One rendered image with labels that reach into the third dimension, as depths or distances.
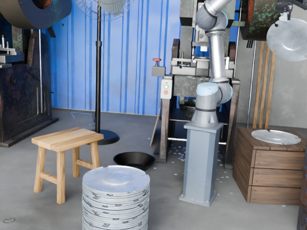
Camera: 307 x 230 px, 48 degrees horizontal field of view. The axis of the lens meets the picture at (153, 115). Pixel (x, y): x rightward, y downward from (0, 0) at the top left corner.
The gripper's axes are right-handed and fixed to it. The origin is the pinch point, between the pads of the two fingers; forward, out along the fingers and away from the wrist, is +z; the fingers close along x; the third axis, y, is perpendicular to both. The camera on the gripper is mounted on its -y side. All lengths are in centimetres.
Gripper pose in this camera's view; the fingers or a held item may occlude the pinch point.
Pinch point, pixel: (289, 21)
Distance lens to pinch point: 212.7
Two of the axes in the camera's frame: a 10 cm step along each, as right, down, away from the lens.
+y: -9.1, -1.4, 3.8
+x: -3.2, 8.2, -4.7
